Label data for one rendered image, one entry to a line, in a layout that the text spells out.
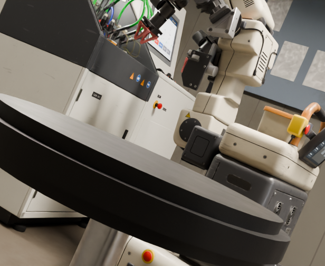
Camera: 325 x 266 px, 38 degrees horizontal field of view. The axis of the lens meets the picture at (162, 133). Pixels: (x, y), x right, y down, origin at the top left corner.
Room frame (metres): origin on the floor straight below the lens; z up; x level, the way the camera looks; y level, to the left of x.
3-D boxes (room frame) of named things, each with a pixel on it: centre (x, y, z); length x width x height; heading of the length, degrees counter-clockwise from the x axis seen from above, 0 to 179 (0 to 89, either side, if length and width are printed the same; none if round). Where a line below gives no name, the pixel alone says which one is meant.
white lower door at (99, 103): (2.41, 0.29, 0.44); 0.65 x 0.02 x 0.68; 157
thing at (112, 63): (2.42, 0.30, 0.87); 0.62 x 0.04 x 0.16; 157
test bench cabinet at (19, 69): (2.52, 0.55, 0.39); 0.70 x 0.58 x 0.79; 157
